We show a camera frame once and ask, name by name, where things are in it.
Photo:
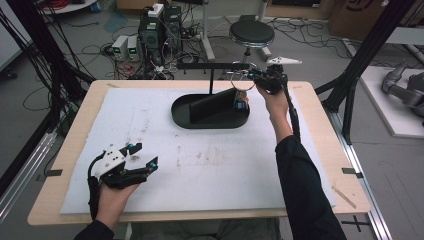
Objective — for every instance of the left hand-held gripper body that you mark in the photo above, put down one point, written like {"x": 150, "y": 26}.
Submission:
{"x": 111, "y": 163}

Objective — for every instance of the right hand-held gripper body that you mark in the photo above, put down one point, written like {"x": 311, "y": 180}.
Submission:
{"x": 271, "y": 81}

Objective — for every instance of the black oval tray with hanger stand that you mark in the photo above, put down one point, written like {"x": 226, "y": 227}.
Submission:
{"x": 213, "y": 122}

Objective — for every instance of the person's right hand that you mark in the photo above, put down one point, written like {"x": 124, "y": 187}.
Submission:
{"x": 276, "y": 103}

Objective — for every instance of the person's left hand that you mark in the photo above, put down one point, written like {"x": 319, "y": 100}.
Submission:
{"x": 113, "y": 200}

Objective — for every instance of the round black stool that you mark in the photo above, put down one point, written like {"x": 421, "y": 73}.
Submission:
{"x": 251, "y": 33}

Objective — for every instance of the white foam mat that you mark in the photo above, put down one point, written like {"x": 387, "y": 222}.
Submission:
{"x": 200, "y": 173}

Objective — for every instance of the white table leg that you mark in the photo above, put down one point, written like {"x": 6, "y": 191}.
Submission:
{"x": 207, "y": 33}

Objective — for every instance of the black computer tower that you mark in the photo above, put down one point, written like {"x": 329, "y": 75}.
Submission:
{"x": 151, "y": 36}
{"x": 173, "y": 26}

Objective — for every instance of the white bench power supply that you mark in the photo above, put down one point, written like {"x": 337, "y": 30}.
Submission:
{"x": 120, "y": 47}
{"x": 133, "y": 48}

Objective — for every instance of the printed cardboard box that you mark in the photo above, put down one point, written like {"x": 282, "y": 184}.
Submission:
{"x": 356, "y": 18}

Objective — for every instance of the white floor board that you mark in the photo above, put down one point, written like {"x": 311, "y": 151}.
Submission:
{"x": 383, "y": 110}

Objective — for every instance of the white power adapter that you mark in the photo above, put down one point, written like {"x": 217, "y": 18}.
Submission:
{"x": 155, "y": 10}

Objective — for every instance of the thin wooden stick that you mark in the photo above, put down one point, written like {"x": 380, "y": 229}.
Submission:
{"x": 343, "y": 196}

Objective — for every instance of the black metal frame post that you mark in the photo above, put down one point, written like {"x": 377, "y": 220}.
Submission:
{"x": 363, "y": 56}

